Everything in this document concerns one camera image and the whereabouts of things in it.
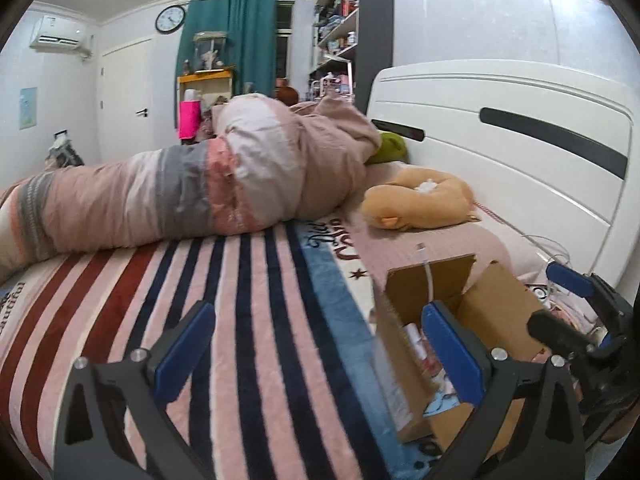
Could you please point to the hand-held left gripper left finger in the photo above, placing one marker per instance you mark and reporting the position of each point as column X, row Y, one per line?
column 185, row 350

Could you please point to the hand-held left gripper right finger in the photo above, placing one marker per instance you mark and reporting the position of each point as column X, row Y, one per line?
column 450, row 345

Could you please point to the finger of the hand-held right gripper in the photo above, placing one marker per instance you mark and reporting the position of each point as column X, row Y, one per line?
column 557, row 332
column 567, row 278

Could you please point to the white spray bottle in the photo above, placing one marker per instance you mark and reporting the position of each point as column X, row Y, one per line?
column 414, row 340

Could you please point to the cardboard box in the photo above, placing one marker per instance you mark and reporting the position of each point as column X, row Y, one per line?
column 495, row 305

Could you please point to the striped fleece blanket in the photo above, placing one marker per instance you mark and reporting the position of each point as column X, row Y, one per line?
column 150, row 320

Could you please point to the white headboard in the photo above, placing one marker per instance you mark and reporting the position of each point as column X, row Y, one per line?
column 525, row 160

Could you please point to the tan plush toy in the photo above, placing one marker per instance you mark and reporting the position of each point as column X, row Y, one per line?
column 415, row 200

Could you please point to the pink grey striped quilt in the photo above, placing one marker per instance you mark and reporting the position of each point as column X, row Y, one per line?
column 200, row 185

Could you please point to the green plush toy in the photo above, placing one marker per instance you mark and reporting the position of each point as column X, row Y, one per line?
column 390, row 147

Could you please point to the bright pink bag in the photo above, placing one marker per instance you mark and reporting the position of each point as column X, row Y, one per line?
column 189, row 120

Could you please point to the black and white bag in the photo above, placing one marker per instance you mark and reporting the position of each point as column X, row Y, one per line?
column 62, row 150

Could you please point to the white door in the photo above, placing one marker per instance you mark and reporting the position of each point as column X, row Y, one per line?
column 125, row 105

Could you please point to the yellow cabinet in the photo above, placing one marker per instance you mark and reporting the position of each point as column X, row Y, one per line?
column 207, row 82

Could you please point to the brown round vase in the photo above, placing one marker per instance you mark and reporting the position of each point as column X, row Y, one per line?
column 287, row 92

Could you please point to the teal curtain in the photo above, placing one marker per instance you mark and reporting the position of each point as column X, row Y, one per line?
column 240, row 45

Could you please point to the dark bookshelf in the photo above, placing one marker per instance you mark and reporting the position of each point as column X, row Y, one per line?
column 372, row 25

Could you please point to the window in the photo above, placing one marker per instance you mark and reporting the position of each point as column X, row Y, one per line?
column 285, row 40

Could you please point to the white air conditioner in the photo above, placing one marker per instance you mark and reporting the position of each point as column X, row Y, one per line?
column 57, row 37

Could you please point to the light blue wall poster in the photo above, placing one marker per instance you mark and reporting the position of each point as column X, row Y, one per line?
column 28, row 109

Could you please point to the wall clock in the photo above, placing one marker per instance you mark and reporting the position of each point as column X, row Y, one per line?
column 170, row 19

